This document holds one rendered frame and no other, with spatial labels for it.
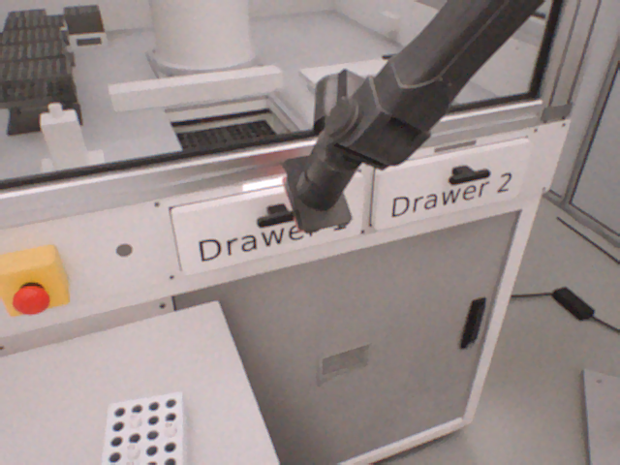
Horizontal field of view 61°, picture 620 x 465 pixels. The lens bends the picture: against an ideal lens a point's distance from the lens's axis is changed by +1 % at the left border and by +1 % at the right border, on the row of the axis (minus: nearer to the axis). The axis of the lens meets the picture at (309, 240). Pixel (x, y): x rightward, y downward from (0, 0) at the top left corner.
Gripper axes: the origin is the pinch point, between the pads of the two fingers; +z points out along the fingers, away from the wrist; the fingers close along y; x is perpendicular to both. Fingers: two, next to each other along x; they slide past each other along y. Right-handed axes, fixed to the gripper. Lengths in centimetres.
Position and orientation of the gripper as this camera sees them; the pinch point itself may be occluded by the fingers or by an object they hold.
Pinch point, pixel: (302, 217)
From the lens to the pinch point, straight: 74.9
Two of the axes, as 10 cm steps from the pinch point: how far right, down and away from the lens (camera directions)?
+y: -3.0, -9.1, 2.7
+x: -9.3, 2.1, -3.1
